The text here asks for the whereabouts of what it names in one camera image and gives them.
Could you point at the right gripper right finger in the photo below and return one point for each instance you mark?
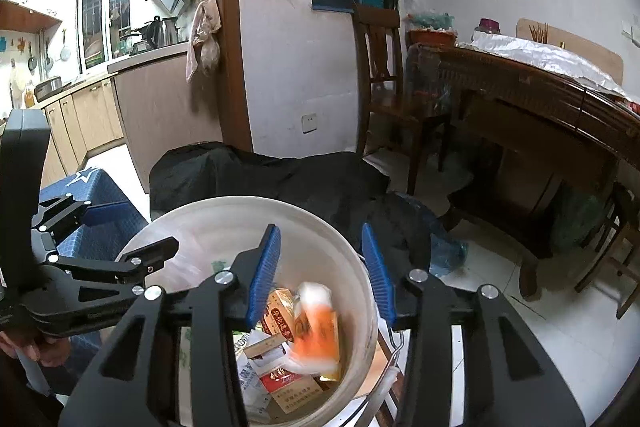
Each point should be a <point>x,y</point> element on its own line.
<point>509,379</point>

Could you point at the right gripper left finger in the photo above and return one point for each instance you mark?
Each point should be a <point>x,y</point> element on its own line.
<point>133,380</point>

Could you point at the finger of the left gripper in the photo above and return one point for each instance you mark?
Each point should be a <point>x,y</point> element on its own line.
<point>91,280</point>

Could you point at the white printed plastic pouch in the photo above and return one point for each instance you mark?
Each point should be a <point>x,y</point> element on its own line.
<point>256,398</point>

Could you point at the red white cigarette carton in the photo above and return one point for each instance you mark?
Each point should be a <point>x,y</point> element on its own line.
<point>266,348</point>

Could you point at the yellow small carton box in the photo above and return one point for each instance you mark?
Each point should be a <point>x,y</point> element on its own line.
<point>335,373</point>

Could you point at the orange white paper cup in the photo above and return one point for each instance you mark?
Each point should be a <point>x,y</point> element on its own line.
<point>312,350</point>

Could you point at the beige kitchen cabinets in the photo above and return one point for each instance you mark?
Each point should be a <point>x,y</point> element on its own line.
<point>142,101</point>

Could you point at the kitchen window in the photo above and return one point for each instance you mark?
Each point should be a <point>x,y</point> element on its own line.
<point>103,27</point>

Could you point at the left hand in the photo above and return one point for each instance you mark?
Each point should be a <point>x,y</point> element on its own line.
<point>48,351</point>

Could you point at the blue grid tablecloth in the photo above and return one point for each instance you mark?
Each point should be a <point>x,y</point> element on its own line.
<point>108,225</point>

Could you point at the white plastic bucket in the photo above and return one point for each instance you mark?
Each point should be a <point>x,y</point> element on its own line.
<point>212,232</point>

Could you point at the black cloth covered seat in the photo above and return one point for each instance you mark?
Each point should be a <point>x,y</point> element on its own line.
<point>340,188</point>

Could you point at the pink hanging plastic bag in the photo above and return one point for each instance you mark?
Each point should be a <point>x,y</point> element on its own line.
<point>203,54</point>

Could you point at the steel kettle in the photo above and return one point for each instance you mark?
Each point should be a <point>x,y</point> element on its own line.
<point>163,32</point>

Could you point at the wooden chair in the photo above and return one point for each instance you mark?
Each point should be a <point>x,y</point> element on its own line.
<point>382,87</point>

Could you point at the wooden dining table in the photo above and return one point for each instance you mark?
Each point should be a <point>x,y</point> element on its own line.
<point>540,137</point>

